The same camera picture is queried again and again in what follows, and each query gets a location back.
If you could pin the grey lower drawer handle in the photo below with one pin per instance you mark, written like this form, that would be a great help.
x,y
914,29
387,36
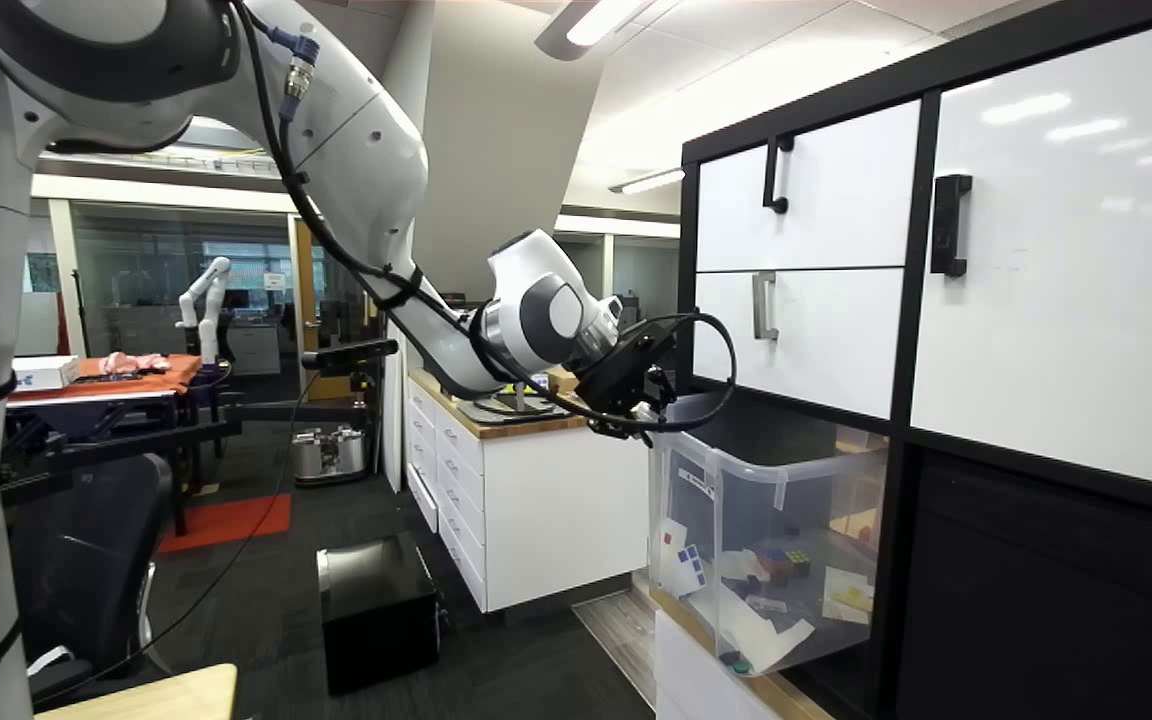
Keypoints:
x,y
766,305

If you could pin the clear plastic storage box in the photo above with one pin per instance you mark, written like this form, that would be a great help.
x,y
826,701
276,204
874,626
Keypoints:
x,y
768,531

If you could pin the black upper drawer handle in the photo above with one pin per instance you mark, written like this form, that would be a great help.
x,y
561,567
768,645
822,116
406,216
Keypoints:
x,y
774,194

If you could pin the red floor mat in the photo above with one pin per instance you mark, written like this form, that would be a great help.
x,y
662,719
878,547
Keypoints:
x,y
230,521

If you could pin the white drawer cabinet wood top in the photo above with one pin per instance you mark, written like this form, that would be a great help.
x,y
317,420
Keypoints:
x,y
524,508

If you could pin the black floor box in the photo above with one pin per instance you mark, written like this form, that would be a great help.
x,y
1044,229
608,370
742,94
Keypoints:
x,y
377,613

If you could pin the black door handle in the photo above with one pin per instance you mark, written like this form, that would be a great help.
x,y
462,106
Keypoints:
x,y
947,225

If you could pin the white drawer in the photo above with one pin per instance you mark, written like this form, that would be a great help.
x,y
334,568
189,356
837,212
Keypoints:
x,y
837,339
851,191

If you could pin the black cube shelf unit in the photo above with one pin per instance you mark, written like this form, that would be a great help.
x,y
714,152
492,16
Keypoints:
x,y
1004,584

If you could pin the white base cabinet wood top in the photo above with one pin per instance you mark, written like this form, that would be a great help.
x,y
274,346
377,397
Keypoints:
x,y
695,687

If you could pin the metal pot on floor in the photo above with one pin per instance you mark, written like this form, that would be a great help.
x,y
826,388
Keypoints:
x,y
325,452

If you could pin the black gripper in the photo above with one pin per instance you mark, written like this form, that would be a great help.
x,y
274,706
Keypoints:
x,y
632,370

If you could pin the black office chair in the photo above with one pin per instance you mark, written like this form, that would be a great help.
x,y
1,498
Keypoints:
x,y
81,562

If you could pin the white flat box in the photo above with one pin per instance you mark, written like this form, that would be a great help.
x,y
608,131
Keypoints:
x,y
45,375

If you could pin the white upper drawer front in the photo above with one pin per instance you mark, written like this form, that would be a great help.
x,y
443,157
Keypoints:
x,y
851,191

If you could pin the white lower drawer front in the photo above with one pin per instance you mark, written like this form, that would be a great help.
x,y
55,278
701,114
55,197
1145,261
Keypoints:
x,y
837,339

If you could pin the light wood table corner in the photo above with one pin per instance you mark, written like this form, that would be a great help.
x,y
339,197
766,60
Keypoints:
x,y
203,694

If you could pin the orange top work table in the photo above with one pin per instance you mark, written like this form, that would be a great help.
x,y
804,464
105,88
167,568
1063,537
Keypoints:
x,y
170,411

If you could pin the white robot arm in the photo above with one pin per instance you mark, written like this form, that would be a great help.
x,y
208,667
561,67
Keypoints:
x,y
136,75

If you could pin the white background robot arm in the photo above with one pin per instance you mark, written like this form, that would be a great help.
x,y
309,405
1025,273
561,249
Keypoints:
x,y
203,308

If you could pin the white cabinet door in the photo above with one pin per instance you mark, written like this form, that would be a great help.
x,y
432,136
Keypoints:
x,y
1041,343

